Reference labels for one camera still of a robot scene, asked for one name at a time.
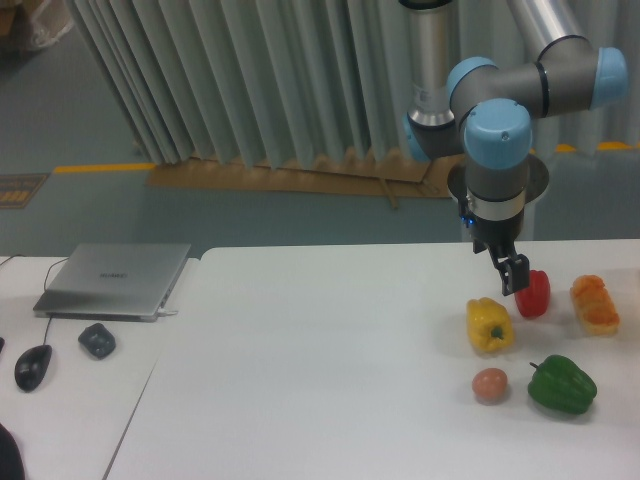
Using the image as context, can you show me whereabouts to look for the silver closed laptop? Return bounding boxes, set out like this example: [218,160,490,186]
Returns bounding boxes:
[33,243,191,321]

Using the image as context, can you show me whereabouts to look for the black mouse cable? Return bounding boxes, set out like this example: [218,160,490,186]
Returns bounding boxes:
[0,254,69,347]

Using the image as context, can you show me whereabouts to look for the brown egg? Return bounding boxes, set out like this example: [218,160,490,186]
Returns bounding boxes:
[472,368,508,402]

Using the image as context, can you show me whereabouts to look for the pale green folding curtain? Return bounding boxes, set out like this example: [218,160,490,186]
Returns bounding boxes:
[64,0,640,174]

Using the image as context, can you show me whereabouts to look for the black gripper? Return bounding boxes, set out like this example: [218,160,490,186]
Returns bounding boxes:
[458,192,530,294]

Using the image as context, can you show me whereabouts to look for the red bell pepper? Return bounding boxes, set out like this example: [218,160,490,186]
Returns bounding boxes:
[515,270,551,319]

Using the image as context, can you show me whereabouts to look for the yellow bell pepper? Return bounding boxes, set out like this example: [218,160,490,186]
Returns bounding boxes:
[466,297,515,353]

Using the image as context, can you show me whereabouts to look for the black small controller device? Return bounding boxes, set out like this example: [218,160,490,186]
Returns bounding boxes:
[78,323,117,360]

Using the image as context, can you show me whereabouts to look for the orange bread loaf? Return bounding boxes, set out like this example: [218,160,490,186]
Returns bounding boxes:
[570,275,620,336]

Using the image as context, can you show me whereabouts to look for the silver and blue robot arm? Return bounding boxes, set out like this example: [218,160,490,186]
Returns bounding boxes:
[403,1,629,295]

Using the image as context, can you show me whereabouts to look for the brown cardboard sheet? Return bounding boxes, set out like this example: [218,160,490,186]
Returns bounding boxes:
[146,156,460,209]

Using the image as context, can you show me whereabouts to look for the black sleeved forearm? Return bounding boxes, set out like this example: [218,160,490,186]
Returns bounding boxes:
[0,426,25,480]

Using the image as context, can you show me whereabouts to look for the black computer mouse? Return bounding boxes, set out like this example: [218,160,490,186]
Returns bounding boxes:
[14,344,52,393]

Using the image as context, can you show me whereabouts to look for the green bell pepper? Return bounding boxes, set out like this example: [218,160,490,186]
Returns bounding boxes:
[527,354,598,415]

